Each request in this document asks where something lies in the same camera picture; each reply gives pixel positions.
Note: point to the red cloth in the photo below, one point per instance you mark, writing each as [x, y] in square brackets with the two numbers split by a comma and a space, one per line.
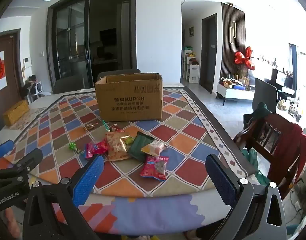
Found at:
[292, 142]

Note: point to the white and orange snack packet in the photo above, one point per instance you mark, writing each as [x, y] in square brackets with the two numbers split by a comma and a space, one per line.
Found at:
[154, 148]

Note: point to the grey dining chair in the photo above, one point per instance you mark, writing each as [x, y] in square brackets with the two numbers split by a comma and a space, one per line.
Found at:
[265, 92]

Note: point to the small light green snack packet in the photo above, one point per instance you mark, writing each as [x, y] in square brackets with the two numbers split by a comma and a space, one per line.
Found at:
[128, 140]

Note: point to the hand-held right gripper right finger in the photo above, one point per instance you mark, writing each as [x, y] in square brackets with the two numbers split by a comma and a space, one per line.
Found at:
[222, 180]

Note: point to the dark interior door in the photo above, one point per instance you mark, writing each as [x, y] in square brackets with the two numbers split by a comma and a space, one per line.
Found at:
[209, 55]

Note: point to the black bag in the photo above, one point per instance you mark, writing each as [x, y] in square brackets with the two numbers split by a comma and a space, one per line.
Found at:
[28, 85]

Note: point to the small wall picture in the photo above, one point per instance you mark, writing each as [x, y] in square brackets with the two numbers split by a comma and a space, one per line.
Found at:
[191, 31]

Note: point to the red and white snack packet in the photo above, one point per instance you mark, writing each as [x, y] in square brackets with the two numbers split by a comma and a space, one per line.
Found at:
[116, 129]

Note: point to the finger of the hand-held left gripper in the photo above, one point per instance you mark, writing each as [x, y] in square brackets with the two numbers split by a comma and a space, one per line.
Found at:
[28, 160]
[3, 148]

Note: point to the brown cardboard box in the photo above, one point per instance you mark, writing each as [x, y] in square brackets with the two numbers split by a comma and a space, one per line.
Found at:
[129, 100]

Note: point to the yellow tissue box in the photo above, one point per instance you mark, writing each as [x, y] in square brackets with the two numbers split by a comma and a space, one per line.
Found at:
[15, 112]

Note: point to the dark green cloth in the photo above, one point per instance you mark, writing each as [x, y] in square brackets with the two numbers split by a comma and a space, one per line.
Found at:
[261, 110]

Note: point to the gold candy red ends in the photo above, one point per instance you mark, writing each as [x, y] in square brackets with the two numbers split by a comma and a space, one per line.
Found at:
[89, 126]

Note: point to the wooden chair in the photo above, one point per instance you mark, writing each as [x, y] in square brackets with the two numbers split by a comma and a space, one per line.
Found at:
[265, 140]

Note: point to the white shelf unit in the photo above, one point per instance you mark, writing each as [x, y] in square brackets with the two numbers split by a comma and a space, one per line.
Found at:
[194, 73]

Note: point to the pink snack packet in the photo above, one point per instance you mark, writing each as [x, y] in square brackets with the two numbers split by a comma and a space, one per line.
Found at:
[95, 148]

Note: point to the red ribbon bow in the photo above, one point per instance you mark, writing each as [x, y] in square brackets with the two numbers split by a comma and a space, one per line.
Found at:
[242, 58]

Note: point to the glass sliding door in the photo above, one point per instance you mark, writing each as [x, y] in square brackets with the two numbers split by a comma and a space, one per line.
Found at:
[70, 42]

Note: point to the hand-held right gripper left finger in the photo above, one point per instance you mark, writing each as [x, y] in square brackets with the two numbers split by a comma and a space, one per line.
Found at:
[89, 177]

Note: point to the green lollipop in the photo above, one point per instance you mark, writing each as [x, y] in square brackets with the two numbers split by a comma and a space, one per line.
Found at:
[104, 124]
[72, 146]

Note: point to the tan snack packet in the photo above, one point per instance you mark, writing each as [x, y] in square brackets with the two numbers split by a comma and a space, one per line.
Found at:
[116, 146]

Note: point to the white low cabinet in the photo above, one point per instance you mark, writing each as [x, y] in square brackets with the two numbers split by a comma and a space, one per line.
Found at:
[232, 92]

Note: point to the red snack packet grey print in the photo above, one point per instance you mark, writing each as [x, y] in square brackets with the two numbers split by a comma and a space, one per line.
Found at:
[153, 167]

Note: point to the dark green snack packet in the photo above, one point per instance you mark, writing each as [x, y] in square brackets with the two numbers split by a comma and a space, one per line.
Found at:
[139, 147]

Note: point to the pastel patterned tablecloth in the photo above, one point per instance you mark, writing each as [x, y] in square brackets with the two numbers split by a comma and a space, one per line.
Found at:
[155, 212]

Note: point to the green plastic bag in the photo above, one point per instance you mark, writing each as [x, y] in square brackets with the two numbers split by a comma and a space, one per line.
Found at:
[252, 160]

